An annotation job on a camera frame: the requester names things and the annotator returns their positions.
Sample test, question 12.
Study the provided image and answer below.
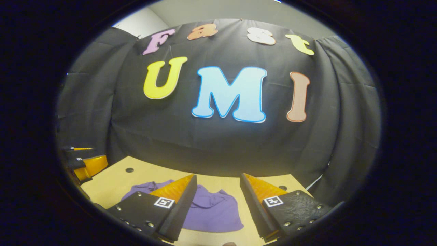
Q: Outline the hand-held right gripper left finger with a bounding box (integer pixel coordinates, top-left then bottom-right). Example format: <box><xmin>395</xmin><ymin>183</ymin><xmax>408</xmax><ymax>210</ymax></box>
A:
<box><xmin>107</xmin><ymin>174</ymin><xmax>198</xmax><ymax>242</ymax></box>

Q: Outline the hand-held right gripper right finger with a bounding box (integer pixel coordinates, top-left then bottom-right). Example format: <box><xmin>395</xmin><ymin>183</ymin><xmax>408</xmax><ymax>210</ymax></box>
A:
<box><xmin>240</xmin><ymin>173</ymin><xmax>333</xmax><ymax>241</ymax></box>

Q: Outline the purple knit cardigan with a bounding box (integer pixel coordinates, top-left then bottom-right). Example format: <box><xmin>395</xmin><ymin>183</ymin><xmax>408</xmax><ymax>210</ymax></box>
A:
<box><xmin>121</xmin><ymin>179</ymin><xmax>244</xmax><ymax>233</ymax></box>

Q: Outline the black backdrop cloth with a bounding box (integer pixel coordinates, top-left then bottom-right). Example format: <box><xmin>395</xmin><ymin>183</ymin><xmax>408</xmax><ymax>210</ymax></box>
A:
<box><xmin>56</xmin><ymin>19</ymin><xmax>381</xmax><ymax>205</ymax></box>

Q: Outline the thin white cord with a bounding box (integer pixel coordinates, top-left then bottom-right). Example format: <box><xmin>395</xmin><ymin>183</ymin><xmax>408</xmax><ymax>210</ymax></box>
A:
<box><xmin>305</xmin><ymin>174</ymin><xmax>323</xmax><ymax>191</ymax></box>

